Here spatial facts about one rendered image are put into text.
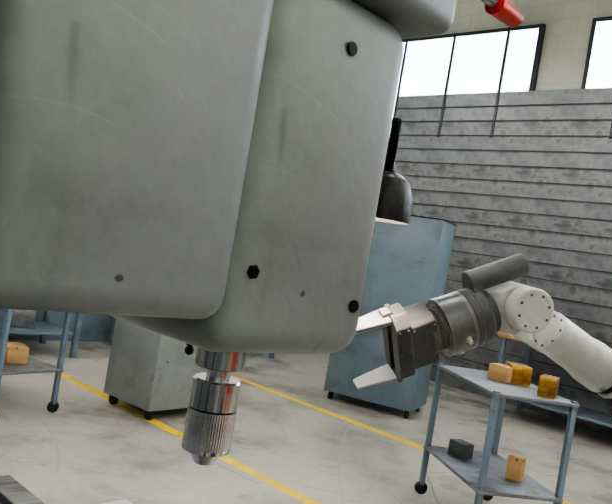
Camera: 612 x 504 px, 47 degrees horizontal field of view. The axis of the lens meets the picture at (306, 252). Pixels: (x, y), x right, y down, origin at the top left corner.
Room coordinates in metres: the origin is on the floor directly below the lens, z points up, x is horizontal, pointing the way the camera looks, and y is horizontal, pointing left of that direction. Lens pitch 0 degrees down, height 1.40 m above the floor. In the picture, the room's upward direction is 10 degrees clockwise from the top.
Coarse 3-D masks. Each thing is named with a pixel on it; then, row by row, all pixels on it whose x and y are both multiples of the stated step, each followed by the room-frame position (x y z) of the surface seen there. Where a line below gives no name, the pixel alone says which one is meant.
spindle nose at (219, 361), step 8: (200, 352) 0.65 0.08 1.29; (208, 352) 0.64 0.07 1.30; (216, 352) 0.64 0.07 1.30; (224, 352) 0.64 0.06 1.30; (232, 352) 0.64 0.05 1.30; (200, 360) 0.65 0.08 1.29; (208, 360) 0.64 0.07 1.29; (216, 360) 0.64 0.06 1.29; (224, 360) 0.64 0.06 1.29; (232, 360) 0.65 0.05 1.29; (240, 360) 0.65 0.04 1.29; (208, 368) 0.64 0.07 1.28; (216, 368) 0.64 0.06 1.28; (224, 368) 0.64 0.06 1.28; (232, 368) 0.65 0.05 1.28; (240, 368) 0.65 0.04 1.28
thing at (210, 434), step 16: (192, 400) 0.65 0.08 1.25; (208, 400) 0.64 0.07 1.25; (224, 400) 0.64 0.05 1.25; (192, 416) 0.65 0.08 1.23; (208, 416) 0.64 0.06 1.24; (224, 416) 0.65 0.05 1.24; (192, 432) 0.65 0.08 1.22; (208, 432) 0.64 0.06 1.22; (224, 432) 0.65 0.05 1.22; (192, 448) 0.64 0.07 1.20; (208, 448) 0.64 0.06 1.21; (224, 448) 0.65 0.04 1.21
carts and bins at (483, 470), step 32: (0, 320) 5.25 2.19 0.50; (64, 320) 4.84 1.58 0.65; (0, 352) 4.45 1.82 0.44; (64, 352) 4.84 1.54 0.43; (480, 384) 3.87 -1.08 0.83; (512, 384) 4.08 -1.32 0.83; (544, 384) 3.80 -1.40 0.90; (448, 448) 4.32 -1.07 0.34; (480, 480) 3.66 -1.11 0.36; (512, 480) 3.95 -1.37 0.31
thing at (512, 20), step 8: (488, 0) 0.73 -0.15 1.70; (496, 0) 0.74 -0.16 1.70; (504, 0) 0.74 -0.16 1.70; (488, 8) 0.75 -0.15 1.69; (496, 8) 0.75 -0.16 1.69; (504, 8) 0.75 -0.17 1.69; (512, 8) 0.76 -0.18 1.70; (496, 16) 0.76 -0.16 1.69; (504, 16) 0.76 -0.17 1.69; (512, 16) 0.76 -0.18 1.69; (520, 16) 0.77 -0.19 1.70; (512, 24) 0.78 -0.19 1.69
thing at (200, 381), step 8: (200, 376) 0.66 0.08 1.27; (192, 384) 0.66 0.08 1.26; (200, 384) 0.65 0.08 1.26; (208, 384) 0.64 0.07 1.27; (216, 384) 0.64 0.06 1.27; (224, 384) 0.65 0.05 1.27; (232, 384) 0.65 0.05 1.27; (240, 384) 0.66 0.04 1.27; (216, 392) 0.64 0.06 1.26; (224, 392) 0.64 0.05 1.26; (232, 392) 0.65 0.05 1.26
